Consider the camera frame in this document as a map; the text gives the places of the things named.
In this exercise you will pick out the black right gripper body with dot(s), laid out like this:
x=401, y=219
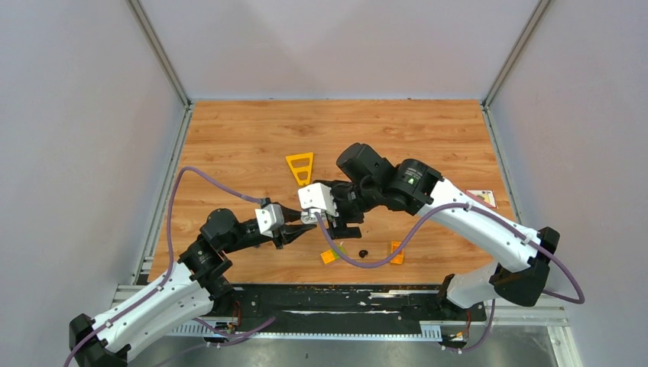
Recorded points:
x=351, y=202

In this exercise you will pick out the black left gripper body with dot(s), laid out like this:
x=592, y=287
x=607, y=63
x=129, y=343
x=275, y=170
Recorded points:
x=264, y=237

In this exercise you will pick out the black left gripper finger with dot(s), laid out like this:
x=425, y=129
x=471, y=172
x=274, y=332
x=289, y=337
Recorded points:
x=291, y=215
x=287, y=234

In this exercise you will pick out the white earbud charging case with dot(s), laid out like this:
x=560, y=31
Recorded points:
x=309, y=218

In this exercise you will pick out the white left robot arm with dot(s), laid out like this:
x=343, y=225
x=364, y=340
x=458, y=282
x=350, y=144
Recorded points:
x=189, y=288

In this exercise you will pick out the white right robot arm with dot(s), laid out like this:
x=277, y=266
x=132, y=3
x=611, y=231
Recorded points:
x=520, y=268

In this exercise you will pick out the orange green toy brick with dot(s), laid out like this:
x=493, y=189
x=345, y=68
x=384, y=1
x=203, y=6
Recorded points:
x=329, y=256

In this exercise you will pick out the yellow triangular toy block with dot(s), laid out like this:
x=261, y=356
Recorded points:
x=301, y=167

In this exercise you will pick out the orange arch toy block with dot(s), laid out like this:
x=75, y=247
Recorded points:
x=398, y=257

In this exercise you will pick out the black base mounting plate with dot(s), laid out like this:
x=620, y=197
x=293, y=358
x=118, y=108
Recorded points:
x=341, y=308

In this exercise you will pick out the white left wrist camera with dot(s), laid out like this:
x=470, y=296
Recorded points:
x=269, y=218

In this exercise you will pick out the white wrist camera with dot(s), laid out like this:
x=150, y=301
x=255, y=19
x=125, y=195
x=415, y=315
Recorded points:
x=269, y=218
x=317, y=198

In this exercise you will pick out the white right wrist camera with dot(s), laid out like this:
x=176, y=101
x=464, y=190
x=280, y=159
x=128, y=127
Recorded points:
x=317, y=198

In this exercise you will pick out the white slotted cable duct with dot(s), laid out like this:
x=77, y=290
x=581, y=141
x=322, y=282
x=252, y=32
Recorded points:
x=427, y=332

